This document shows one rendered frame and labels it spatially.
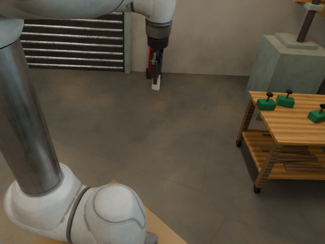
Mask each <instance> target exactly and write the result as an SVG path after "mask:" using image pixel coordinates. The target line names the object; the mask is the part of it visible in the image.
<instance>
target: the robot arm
mask: <svg viewBox="0 0 325 244"><path fill-rule="evenodd" d="M176 1H177V0H0V151H1V153H2V155H3V156H4V158H5V160H6V162H7V164H8V166H9V168H10V170H11V172H12V174H13V175H14V177H15V181H14V182H13V183H12V184H11V185H10V186H9V188H8V189H7V191H6V194H5V197H4V201H3V208H4V211H5V214H6V215H7V217H8V218H9V220H10V221H11V222H12V223H13V224H14V225H15V226H17V227H18V228H20V229H22V230H24V231H27V232H30V233H32V234H35V235H39V236H42V237H45V238H49V239H52V240H57V241H62V242H68V243H73V244H157V242H158V236H157V235H156V234H154V233H151V232H149V231H147V218H146V212H145V208H144V205H143V203H142V201H141V199H140V197H139V196H138V195H137V194H136V193H135V192H134V191H133V190H132V189H131V188H129V187H127V186H125V185H122V184H118V183H110V184H105V185H102V186H100V187H89V186H85V185H83V184H81V182H80V181H79V180H78V179H77V178H76V176H75V175H74V174H73V173H72V171H71V170H70V168H69V167H67V166H66V165H65V164H63V163H60V162H59V161H58V158H57V155H56V152H55V149H54V146H53V142H52V139H51V136H50V133H49V130H48V127H47V124H46V121H45V118H44V114H43V111H42V108H41V105H40V101H39V98H38V95H37V92H36V89H35V86H34V83H33V80H32V77H31V73H30V70H29V67H28V63H27V60H26V57H25V54H24V51H23V48H22V44H21V42H20V39H19V37H20V35H21V32H22V30H23V27H24V19H62V18H64V19H90V18H96V17H99V16H102V15H106V14H110V13H112V12H134V13H139V14H141V15H144V16H146V19H145V22H146V35H147V36H148V46H149V47H151V48H152V51H151V60H150V61H149V62H150V71H151V75H150V76H151V78H152V90H156V91H159V89H160V75H162V72H161V70H162V61H163V51H164V48H166V47H167V46H168V40H169V36H170V34H171V28H172V21H173V20H172V19H173V14H174V12H175V8H176Z"/></svg>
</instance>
